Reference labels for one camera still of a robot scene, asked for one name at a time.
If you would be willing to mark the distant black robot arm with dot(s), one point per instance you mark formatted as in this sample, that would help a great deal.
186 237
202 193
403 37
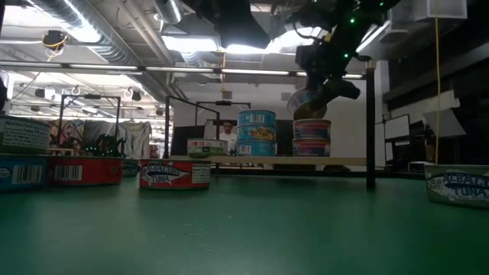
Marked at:
105 147

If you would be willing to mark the white green label can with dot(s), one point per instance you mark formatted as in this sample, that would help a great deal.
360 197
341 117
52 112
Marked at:
207 148
23 135

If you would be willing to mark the red label tuna can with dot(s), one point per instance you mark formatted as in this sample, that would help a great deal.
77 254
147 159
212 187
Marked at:
88 172
173 175

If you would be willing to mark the blue tuna can yellow text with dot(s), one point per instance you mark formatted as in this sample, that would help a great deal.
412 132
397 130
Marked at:
256 133

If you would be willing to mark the white hanging sheet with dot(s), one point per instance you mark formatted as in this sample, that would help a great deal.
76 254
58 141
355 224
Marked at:
133 137

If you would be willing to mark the black monitor screen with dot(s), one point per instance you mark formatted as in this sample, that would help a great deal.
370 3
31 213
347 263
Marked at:
177 141

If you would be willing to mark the white board panel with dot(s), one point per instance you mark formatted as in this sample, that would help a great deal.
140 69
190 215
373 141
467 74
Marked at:
397 128

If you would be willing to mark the wooden shelf black metal frame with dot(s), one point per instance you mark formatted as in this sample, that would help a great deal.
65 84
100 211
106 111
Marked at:
370 133

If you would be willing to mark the colourful patterned cloth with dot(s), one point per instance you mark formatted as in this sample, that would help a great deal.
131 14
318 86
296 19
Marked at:
72 130

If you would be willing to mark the silver spiral ceiling duct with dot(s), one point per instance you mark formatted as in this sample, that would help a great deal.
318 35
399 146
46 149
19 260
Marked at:
114 53

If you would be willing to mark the grey-green albacore tuna can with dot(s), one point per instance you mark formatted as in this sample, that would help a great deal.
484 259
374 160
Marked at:
458 187

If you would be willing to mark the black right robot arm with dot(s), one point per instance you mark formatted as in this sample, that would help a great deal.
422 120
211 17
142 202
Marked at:
366 11

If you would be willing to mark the ceiling light strip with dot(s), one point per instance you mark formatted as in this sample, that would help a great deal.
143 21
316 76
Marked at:
353 76
256 72
76 66

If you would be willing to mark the black metal station frame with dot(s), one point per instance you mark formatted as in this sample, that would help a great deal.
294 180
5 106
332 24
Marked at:
91 96

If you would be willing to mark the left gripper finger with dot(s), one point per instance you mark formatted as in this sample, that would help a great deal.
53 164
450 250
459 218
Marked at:
240 26

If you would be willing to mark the person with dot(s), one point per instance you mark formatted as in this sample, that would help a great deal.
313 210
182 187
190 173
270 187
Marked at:
228 137

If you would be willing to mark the wild planet salmon can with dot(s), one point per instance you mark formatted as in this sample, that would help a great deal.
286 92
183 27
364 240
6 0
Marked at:
305 105
312 128
311 147

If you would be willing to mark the green table mat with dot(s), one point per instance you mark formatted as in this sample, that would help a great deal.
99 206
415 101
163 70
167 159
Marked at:
244 237

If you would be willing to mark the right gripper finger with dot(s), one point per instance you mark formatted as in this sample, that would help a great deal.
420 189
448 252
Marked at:
314 85
342 89

